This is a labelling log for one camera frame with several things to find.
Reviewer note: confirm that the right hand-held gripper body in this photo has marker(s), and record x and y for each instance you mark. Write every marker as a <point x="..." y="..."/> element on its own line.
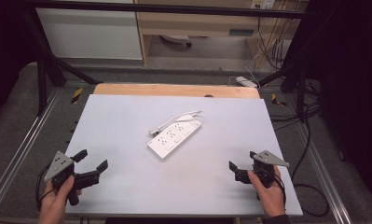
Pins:
<point x="266" y="169"/>

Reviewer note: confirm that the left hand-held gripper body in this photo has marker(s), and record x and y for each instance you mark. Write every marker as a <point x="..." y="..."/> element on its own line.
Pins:
<point x="62" y="172"/>

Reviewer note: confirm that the person's right hand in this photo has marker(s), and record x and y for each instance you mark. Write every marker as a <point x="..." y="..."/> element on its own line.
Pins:
<point x="269" y="197"/>

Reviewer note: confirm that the person's left hand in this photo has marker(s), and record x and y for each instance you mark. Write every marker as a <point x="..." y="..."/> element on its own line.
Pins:
<point x="54" y="202"/>

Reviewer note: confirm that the small white power strip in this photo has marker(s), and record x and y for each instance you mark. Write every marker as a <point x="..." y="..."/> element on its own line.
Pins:
<point x="246" y="82"/>

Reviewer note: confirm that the wooden table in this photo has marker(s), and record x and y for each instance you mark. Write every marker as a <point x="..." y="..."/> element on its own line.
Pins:
<point x="174" y="90"/>

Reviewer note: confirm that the white cabinet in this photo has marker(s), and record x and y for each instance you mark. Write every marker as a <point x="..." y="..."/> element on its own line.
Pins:
<point x="87" y="29"/>

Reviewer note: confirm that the office chair base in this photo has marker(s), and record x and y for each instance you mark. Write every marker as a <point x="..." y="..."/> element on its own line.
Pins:
<point x="178" y="39"/>

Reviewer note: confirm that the wooden desk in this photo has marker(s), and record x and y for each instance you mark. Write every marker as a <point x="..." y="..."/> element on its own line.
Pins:
<point x="199" y="18"/>

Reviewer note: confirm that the aluminium rail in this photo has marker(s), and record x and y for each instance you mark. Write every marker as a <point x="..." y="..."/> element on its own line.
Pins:
<point x="325" y="174"/>
<point x="22" y="146"/>

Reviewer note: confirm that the black metal frame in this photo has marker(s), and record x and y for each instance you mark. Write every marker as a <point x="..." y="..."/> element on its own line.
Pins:
<point x="44" y="62"/>

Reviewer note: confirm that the white wall socket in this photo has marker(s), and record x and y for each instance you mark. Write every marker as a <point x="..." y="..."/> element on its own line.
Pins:
<point x="262" y="3"/>

